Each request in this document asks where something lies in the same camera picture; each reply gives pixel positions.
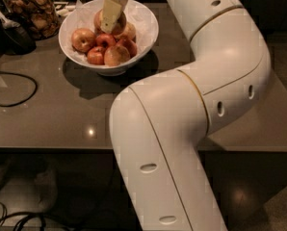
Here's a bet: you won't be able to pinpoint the red right apple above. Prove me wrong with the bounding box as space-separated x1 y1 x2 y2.
117 38 138 58

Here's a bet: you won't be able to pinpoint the glass jar of dried chips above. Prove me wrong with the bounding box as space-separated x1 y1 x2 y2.
3 0 60 39

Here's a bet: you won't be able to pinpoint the white ceramic bowl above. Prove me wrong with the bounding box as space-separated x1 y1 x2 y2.
58 0 160 77

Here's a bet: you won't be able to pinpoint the yellow-red apple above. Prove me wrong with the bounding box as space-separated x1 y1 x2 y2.
93 11 127 35
114 22 136 40

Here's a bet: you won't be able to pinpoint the black appliance on counter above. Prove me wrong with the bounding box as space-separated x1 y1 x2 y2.
0 10 36 55

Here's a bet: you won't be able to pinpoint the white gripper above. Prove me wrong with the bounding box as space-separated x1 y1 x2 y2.
101 0 127 34

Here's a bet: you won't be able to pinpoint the yellow-orange front apple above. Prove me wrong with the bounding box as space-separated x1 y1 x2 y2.
104 45 131 66

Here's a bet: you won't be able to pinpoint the black cables on floor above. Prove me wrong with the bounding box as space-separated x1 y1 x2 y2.
0 199 84 231

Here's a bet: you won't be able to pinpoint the white shoe under table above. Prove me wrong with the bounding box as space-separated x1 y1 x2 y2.
35 167 58 212

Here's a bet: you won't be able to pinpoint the dark red back apple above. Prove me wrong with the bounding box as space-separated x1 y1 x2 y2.
96 34 116 48

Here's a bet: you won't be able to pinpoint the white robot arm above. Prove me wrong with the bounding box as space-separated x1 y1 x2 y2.
109 0 271 231

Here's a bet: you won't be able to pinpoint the red front left apple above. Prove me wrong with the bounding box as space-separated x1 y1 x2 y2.
87 46 105 65

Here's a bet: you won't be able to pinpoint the black cable on table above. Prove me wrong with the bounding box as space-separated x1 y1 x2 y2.
0 70 39 108

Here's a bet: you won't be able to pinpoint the red-yellow left apple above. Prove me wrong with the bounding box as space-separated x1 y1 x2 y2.
71 28 96 53

